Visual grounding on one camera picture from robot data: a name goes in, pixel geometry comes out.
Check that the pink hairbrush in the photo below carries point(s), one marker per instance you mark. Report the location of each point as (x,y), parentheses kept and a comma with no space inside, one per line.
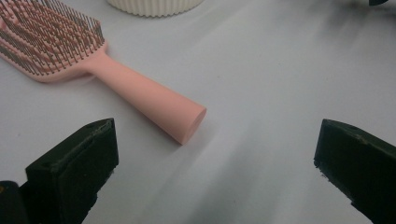
(149,93)

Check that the white plastic basket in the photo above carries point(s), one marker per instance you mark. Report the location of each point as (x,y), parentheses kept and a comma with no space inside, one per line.
(155,7)

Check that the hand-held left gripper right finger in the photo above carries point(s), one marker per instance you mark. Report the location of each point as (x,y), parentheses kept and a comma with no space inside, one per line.
(361,161)

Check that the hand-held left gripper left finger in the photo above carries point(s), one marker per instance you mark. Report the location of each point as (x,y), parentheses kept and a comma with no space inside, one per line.
(71,174)

